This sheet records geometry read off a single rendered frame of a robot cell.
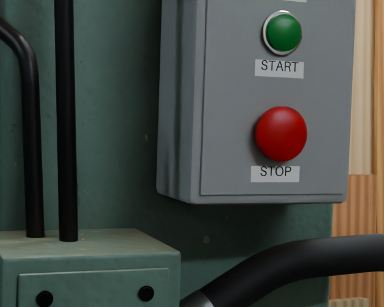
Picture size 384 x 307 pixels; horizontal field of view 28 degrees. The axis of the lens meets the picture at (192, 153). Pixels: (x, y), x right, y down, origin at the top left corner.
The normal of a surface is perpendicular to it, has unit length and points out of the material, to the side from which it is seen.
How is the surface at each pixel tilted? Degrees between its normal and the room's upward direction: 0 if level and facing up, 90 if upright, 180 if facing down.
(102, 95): 90
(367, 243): 52
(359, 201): 87
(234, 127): 90
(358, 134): 87
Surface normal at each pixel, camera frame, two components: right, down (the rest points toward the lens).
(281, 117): 0.30, -0.09
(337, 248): 0.32, -0.56
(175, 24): -0.93, -0.01
